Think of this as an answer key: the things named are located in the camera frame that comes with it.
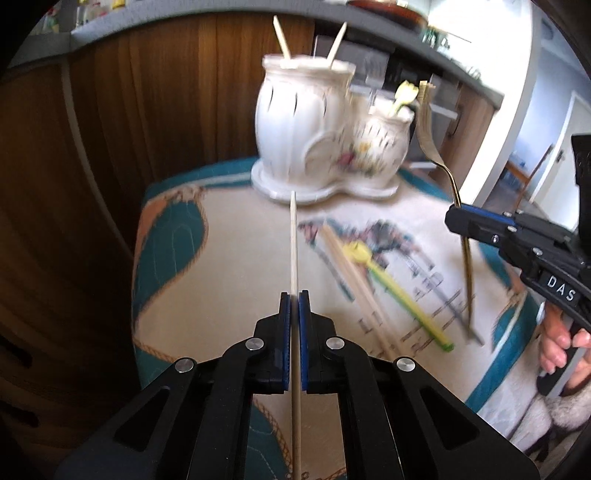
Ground white ceramic utensil holder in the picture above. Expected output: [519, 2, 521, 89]
[250, 55, 415, 205]

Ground stainless built-in oven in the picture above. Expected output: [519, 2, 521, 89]
[335, 37, 461, 149]

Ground grey speckled countertop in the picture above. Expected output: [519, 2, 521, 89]
[8, 0, 507, 110]

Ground yellow plastic spoon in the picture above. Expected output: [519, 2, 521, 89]
[342, 241, 455, 352]

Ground person right hand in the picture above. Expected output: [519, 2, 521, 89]
[539, 302, 590, 394]

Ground printed quilted cushion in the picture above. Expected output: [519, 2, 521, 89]
[131, 156, 555, 480]

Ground red orange pan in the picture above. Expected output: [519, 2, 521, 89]
[346, 0, 428, 30]

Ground wooden cabinet doors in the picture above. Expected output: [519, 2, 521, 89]
[0, 11, 505, 370]

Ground yellow green plastic fork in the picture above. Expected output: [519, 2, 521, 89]
[394, 80, 419, 115]

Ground gold metal fork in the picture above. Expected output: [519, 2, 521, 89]
[417, 81, 477, 340]

